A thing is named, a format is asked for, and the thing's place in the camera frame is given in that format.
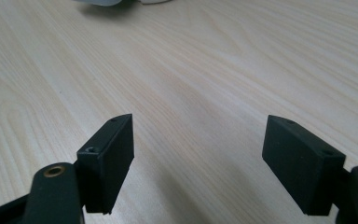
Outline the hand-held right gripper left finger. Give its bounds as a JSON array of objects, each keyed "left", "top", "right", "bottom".
[{"left": 76, "top": 113, "right": 135, "bottom": 216}]

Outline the white appliance with grey tray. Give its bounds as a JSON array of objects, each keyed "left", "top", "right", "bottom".
[{"left": 73, "top": 0, "right": 172, "bottom": 7}]

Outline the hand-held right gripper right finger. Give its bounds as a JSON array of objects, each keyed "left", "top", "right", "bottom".
[{"left": 261, "top": 114, "right": 347, "bottom": 217}]

